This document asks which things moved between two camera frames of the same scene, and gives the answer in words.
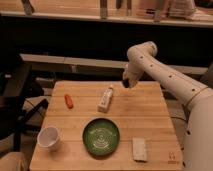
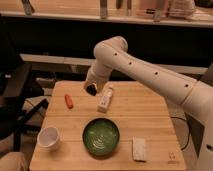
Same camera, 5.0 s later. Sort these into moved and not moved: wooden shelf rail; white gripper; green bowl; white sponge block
Moved: white gripper
Not moved: green bowl; white sponge block; wooden shelf rail
